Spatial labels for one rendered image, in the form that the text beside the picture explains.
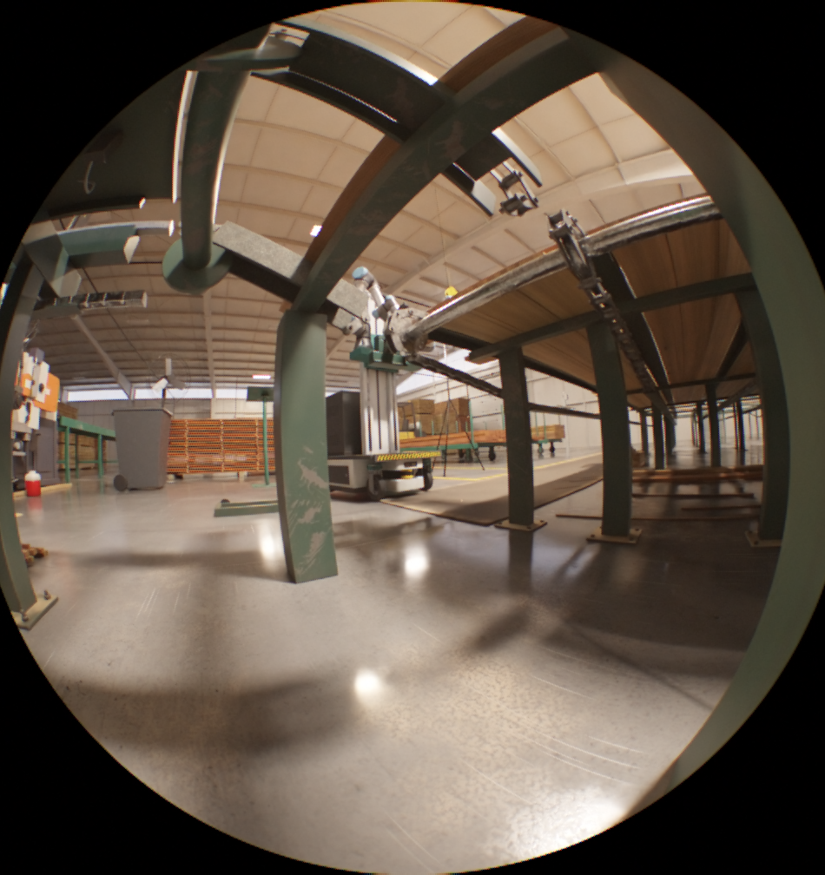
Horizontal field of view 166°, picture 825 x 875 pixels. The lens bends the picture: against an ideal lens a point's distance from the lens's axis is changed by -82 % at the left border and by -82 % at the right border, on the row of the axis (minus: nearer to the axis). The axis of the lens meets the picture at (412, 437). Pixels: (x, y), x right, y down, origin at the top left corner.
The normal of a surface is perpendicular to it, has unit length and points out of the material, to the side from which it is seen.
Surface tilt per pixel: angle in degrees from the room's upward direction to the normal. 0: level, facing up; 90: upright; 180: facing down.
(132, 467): 94
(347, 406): 90
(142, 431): 94
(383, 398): 90
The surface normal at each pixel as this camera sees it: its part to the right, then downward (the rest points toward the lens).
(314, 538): 0.59, -0.07
